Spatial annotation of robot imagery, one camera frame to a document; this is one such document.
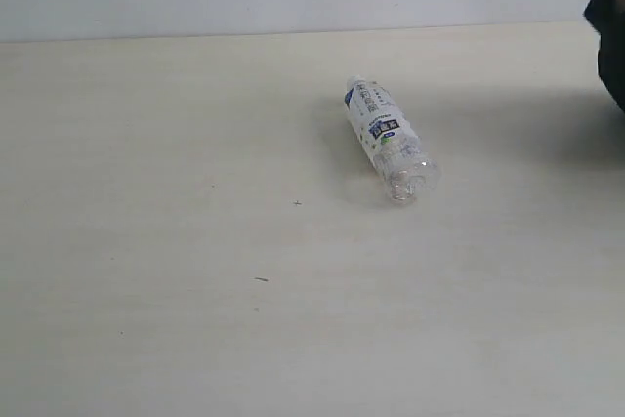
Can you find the clear blue label bottle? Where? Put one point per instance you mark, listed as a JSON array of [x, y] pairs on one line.
[[389, 141]]

